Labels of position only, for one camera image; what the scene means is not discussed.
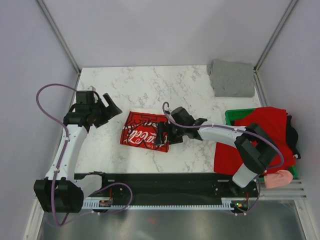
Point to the white red printed t shirt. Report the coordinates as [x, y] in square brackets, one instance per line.
[140, 130]

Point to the white slotted cable duct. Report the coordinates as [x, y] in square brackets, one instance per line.
[100, 203]

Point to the aluminium frame post right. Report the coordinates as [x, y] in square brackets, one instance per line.
[275, 34]

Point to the aluminium frame post left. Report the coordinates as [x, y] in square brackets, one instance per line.
[57, 33]

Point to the folded grey t shirt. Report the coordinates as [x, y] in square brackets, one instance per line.
[231, 79]

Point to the green plastic bin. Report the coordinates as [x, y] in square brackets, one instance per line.
[232, 117]

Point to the black t shirt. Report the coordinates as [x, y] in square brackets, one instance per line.
[291, 137]

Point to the aluminium frame post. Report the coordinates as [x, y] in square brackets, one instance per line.
[57, 33]
[275, 34]

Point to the aluminium front rail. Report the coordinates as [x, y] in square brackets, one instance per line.
[292, 191]

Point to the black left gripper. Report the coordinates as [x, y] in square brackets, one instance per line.
[110, 111]

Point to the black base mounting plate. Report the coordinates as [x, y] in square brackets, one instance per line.
[171, 188]

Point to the pink t shirt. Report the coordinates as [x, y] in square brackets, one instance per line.
[278, 179]

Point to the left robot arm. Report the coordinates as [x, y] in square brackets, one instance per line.
[59, 191]

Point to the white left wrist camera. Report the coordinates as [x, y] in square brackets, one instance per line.
[91, 89]

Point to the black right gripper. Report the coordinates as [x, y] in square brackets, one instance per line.
[162, 127]

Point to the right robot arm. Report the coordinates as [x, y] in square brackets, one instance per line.
[255, 147]

